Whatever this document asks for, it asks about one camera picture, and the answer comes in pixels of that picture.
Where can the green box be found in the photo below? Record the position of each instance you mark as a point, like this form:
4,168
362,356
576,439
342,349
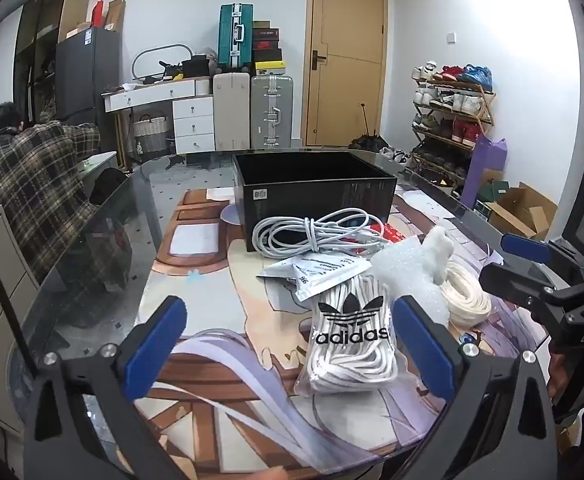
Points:
492,197

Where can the teal suitcase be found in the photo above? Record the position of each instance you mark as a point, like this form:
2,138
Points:
234,35

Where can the beige suitcase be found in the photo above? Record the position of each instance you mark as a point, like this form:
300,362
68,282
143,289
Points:
231,110

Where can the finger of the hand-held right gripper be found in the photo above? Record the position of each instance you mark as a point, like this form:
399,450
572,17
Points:
512,282
522,247

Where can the collection of racked shoes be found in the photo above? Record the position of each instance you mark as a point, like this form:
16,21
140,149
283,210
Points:
452,102

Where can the purple bag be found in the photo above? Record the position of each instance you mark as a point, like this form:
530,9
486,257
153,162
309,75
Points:
482,170

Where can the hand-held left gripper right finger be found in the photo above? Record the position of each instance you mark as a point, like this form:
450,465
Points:
422,350

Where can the white dresser desk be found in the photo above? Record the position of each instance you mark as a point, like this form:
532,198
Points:
191,115

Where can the dark shoebox with white label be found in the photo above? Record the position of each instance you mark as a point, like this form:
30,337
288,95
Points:
266,34

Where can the plain black shoebox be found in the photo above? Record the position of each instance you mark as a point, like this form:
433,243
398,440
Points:
268,55

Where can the open brown cardboard box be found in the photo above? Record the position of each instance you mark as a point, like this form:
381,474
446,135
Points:
527,215

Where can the white foam piece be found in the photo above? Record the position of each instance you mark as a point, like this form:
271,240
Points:
402,270

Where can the black umbrella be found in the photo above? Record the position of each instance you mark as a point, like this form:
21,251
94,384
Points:
369,140

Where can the wooden door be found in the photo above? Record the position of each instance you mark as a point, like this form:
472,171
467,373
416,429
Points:
344,60

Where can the black cardboard box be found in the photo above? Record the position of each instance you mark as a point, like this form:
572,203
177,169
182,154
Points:
297,195

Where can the red box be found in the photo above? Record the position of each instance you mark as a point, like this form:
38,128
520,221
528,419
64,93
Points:
98,14

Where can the clear bag of white laces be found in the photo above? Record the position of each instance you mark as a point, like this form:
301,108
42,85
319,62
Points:
352,360

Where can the wooden shoe rack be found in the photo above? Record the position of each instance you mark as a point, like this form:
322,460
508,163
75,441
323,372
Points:
487,110

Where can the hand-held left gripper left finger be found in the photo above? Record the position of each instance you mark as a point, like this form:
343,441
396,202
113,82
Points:
156,347

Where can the pile of floor shoes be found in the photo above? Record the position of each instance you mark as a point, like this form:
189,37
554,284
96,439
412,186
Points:
394,155

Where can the black yellow shoebox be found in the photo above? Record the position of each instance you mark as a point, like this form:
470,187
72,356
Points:
268,68

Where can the black bag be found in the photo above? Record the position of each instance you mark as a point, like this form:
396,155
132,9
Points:
195,67

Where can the flat brown cardboard carton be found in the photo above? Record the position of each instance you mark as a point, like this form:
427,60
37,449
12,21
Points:
115,14

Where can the black refrigerator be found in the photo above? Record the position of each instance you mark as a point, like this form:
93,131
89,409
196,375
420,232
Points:
86,75

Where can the silver foil medicine packet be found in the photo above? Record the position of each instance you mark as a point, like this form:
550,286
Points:
322,270

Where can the oval mirror frame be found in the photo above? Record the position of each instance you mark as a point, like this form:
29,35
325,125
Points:
136,57

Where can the red packet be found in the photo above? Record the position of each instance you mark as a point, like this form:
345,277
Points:
393,235

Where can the silver suitcase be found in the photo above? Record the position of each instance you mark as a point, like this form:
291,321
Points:
272,110

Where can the printed desk mat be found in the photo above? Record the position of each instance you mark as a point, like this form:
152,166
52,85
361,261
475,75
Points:
211,305

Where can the black red shoebox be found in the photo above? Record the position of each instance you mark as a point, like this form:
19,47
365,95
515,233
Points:
267,44

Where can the open wardrobe shelving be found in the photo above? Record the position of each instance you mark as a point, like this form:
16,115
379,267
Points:
41,35

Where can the wicker basket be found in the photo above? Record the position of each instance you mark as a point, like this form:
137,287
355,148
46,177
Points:
149,135

